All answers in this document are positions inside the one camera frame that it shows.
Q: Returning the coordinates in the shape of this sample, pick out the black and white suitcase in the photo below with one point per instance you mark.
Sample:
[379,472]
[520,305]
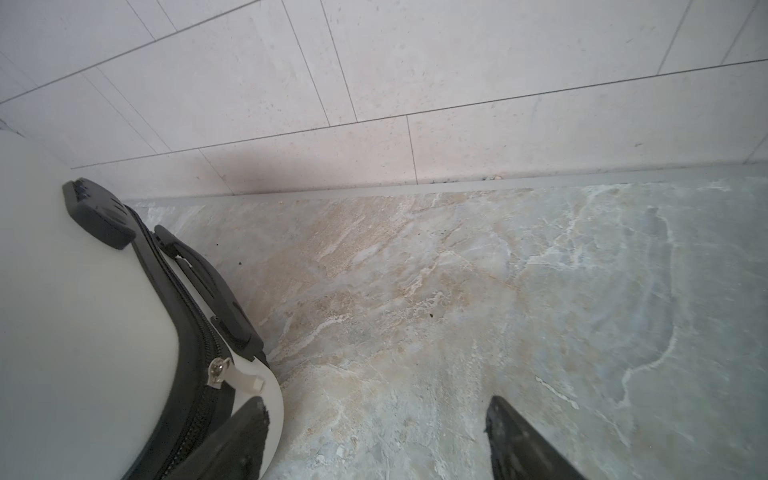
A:
[122,348]

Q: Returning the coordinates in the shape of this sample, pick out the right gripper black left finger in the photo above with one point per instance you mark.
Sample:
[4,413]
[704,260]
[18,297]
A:
[234,451]

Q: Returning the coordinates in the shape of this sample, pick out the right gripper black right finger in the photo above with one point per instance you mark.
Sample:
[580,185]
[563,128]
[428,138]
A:
[518,450]

